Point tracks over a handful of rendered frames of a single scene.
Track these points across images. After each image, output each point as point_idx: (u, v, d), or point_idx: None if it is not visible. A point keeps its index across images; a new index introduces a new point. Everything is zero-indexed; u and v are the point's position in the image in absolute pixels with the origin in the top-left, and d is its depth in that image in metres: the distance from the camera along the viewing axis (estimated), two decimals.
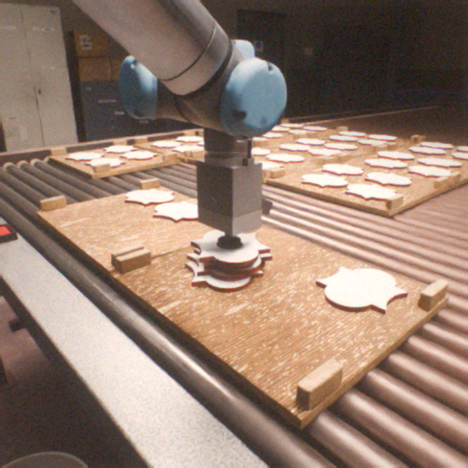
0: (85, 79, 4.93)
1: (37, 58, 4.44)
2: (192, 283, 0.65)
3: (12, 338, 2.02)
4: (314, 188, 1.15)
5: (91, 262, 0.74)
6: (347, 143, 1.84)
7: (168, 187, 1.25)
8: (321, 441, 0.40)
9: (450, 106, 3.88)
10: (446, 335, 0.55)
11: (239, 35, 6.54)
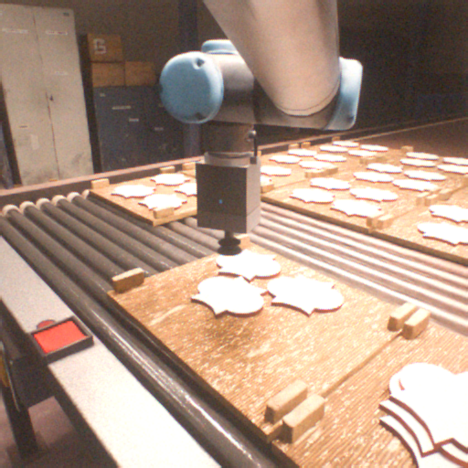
0: (99, 85, 4.69)
1: (48, 64, 4.20)
2: None
3: None
4: (445, 247, 0.91)
5: (222, 403, 0.50)
6: (426, 170, 1.60)
7: (251, 240, 1.01)
8: None
9: None
10: None
11: None
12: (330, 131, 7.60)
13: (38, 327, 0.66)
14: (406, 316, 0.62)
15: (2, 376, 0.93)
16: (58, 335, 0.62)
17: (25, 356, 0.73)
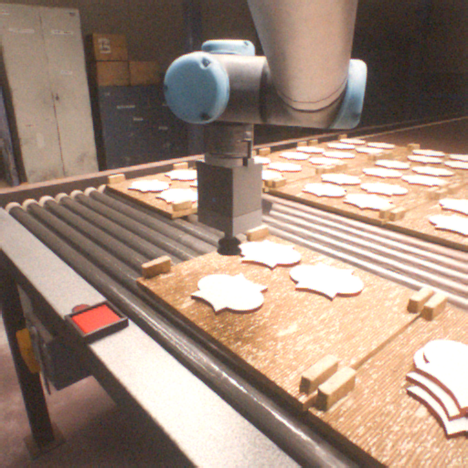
0: (103, 84, 4.72)
1: (54, 63, 4.23)
2: (441, 431, 0.44)
3: (51, 381, 1.82)
4: (457, 238, 0.95)
5: (257, 377, 0.54)
6: (433, 166, 1.64)
7: (269, 232, 1.05)
8: None
9: None
10: None
11: (258, 37, 6.33)
12: (332, 130, 7.64)
13: (74, 311, 0.70)
14: (425, 299, 0.66)
15: (28, 362, 0.96)
16: (94, 317, 0.66)
17: (57, 340, 0.77)
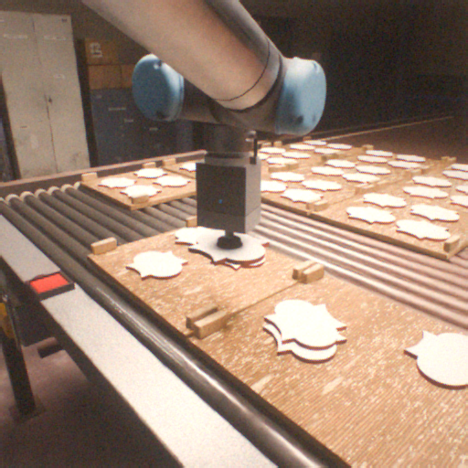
0: (95, 88, 4.91)
1: (47, 68, 4.42)
2: (275, 351, 0.63)
3: (36, 360, 2.00)
4: (363, 225, 1.13)
5: (161, 321, 0.73)
6: (377, 165, 1.83)
7: None
8: None
9: (464, 116, 3.86)
10: None
11: None
12: (321, 131, 7.82)
13: (35, 279, 0.89)
14: (305, 269, 0.84)
15: (5, 329, 1.15)
16: (48, 281, 0.84)
17: (24, 304, 0.95)
